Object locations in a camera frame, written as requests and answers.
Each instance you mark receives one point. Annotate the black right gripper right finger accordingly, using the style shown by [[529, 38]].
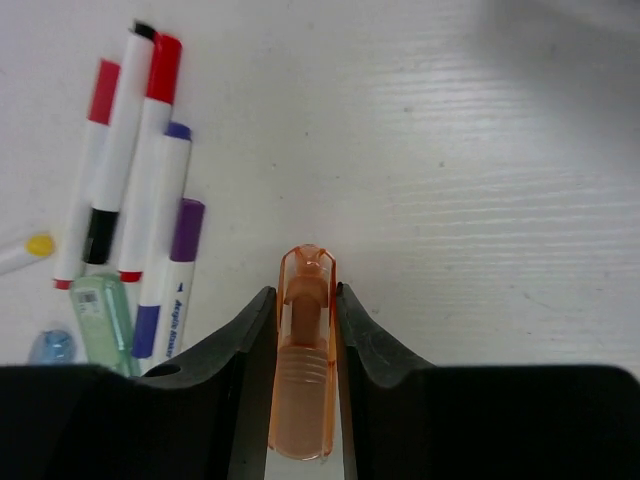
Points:
[[405, 418]]

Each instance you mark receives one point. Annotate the blue highlighter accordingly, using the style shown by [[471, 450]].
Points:
[[54, 346]]

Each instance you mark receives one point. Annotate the red capped marker right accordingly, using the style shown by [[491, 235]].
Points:
[[156, 114]]

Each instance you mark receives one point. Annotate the orange highlighter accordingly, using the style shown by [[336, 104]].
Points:
[[302, 418]]

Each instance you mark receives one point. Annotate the red capped marker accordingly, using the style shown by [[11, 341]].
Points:
[[69, 263], [156, 114]]

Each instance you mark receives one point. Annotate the blue capped white marker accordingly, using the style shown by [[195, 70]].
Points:
[[175, 151]]

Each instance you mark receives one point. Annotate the red capped marker left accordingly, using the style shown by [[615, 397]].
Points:
[[69, 263]]

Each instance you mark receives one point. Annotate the yellow capped white marker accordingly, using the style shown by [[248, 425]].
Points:
[[22, 253]]

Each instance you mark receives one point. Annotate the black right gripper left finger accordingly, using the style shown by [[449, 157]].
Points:
[[203, 414]]

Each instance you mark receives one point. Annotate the black capped white marker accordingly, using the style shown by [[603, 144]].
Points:
[[112, 176]]

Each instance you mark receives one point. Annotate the purple capped acrylic marker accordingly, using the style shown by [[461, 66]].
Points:
[[180, 276]]

